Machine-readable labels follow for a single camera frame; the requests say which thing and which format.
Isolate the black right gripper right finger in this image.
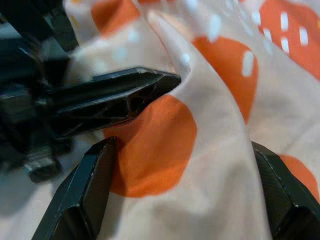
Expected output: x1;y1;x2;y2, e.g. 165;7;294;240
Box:
250;141;320;240

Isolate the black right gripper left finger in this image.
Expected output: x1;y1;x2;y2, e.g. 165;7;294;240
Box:
31;136;117;240

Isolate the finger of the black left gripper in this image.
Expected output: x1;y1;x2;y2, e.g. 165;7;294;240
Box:
0;0;80;52
47;66;182;137

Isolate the pink pillow with orange patches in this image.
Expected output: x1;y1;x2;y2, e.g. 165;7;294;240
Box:
0;0;320;240

